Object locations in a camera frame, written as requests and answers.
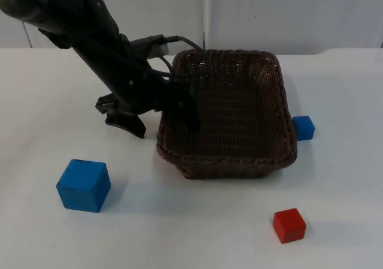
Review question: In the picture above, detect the small blue cube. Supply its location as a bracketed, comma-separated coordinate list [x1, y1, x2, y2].
[292, 115, 316, 141]

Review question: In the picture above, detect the black cable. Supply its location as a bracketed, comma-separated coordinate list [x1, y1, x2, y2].
[148, 35, 210, 81]

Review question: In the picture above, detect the large blue cube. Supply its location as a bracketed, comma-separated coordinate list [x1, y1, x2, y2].
[56, 158, 112, 213]

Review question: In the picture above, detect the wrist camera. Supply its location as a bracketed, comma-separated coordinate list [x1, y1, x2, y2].
[130, 34, 171, 59]

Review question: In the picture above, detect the dark brown wicker basket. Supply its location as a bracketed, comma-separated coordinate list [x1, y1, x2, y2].
[156, 49, 298, 180]

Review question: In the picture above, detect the red cube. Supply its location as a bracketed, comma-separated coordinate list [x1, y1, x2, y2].
[272, 208, 307, 244]

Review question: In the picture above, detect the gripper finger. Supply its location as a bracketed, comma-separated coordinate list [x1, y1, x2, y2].
[169, 84, 200, 133]
[104, 113, 147, 138]

